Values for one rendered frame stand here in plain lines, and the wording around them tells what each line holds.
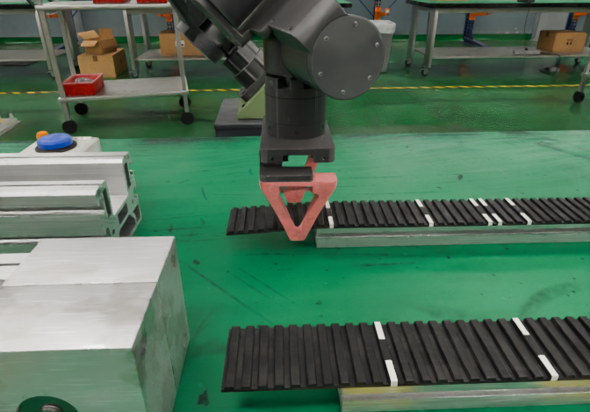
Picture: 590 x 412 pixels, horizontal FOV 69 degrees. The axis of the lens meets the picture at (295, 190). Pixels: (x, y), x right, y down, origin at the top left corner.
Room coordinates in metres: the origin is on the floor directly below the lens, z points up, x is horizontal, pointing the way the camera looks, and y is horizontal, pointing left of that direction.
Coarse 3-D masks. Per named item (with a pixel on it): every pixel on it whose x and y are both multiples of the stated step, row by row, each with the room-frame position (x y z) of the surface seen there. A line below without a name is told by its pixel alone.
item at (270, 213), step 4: (268, 208) 0.41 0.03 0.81; (272, 208) 0.40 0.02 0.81; (268, 212) 0.40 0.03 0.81; (272, 212) 0.39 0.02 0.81; (268, 216) 0.39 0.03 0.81; (272, 216) 0.39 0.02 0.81; (276, 216) 0.39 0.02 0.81; (268, 220) 0.38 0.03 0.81; (272, 220) 0.38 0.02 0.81; (276, 220) 0.38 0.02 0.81; (268, 224) 0.37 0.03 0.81; (272, 224) 0.37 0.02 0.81; (276, 224) 0.37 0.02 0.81; (280, 224) 0.37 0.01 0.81; (268, 228) 0.36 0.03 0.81; (272, 228) 0.36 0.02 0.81; (276, 228) 0.37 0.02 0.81; (280, 228) 0.36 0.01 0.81; (268, 232) 0.36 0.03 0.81
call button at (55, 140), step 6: (42, 138) 0.51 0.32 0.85; (48, 138) 0.51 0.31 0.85; (54, 138) 0.51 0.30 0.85; (60, 138) 0.51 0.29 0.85; (66, 138) 0.51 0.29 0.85; (42, 144) 0.49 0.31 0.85; (48, 144) 0.49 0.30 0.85; (54, 144) 0.49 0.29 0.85; (60, 144) 0.50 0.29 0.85; (66, 144) 0.50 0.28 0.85
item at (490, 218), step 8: (472, 200) 0.42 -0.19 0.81; (480, 200) 0.42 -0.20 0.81; (472, 208) 0.40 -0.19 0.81; (480, 208) 0.40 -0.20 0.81; (488, 208) 0.40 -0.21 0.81; (480, 216) 0.39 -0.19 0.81; (488, 216) 0.39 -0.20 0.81; (496, 216) 0.38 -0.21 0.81; (488, 224) 0.37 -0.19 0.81; (496, 224) 0.37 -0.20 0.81
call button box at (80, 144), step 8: (32, 144) 0.52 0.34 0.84; (72, 144) 0.51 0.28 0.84; (80, 144) 0.52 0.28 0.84; (88, 144) 0.52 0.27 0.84; (96, 144) 0.54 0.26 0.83; (24, 152) 0.49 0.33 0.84; (32, 152) 0.49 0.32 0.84; (40, 152) 0.49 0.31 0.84; (48, 152) 0.49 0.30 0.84; (56, 152) 0.49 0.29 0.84; (64, 152) 0.49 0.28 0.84
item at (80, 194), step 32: (0, 160) 0.41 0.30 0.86; (32, 160) 0.41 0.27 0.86; (64, 160) 0.41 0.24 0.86; (96, 160) 0.41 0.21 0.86; (128, 160) 0.43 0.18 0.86; (0, 192) 0.34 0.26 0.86; (32, 192) 0.34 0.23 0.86; (64, 192) 0.34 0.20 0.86; (96, 192) 0.34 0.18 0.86; (128, 192) 0.41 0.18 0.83; (0, 224) 0.33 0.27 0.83; (32, 224) 0.33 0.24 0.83; (64, 224) 0.34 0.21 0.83; (96, 224) 0.34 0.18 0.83; (128, 224) 0.41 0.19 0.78
